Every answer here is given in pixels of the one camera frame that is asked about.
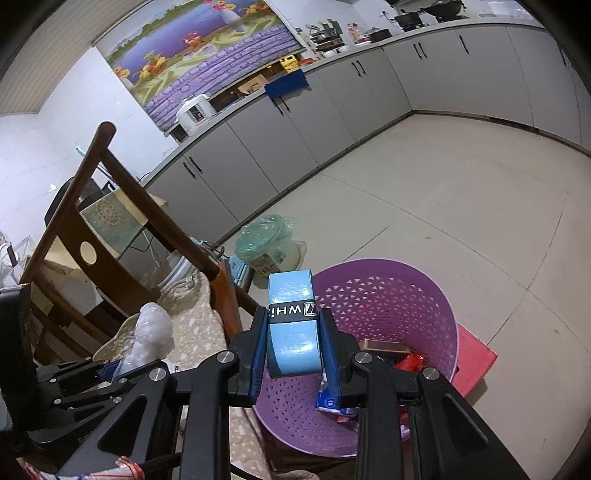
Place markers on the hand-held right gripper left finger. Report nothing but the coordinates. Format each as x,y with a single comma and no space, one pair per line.
258,355

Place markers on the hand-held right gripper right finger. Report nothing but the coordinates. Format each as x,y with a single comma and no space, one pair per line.
330,360

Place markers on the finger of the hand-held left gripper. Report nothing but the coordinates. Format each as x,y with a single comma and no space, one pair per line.
74,371
78,396

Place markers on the blue and white packet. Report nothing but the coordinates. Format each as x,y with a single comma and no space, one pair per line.
328,399

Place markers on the light blue grip tape roll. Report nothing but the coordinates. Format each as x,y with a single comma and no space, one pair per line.
293,332

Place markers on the brown box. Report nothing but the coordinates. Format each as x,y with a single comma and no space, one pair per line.
385,347

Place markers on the purple plastic basket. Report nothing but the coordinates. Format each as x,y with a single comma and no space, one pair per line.
383,295

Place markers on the white plastic bag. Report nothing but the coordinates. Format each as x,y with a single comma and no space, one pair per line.
150,332

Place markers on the brown wooden chair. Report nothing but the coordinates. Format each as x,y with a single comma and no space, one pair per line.
111,277

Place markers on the green lidded bucket in bag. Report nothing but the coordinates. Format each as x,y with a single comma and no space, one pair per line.
268,244

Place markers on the red board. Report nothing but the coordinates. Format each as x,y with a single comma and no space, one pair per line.
475,364

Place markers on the black mesh chair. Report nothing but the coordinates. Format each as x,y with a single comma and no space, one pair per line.
60,203

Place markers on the white rice cooker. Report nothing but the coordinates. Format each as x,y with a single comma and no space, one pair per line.
196,113

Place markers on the blue cloth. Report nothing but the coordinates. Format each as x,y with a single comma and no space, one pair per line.
286,85

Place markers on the yellow container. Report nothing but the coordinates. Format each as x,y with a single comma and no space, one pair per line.
291,64

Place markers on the white kitchen cabinets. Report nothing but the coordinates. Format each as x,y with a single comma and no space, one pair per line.
415,78

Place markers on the dish rack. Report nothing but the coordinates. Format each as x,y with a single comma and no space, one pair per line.
328,37

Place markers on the small dark pot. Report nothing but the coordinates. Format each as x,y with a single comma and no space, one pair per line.
381,34

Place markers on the black cooking pot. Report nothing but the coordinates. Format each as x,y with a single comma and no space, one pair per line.
408,19

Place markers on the purple flower wall poster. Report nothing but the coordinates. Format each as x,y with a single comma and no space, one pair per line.
207,55

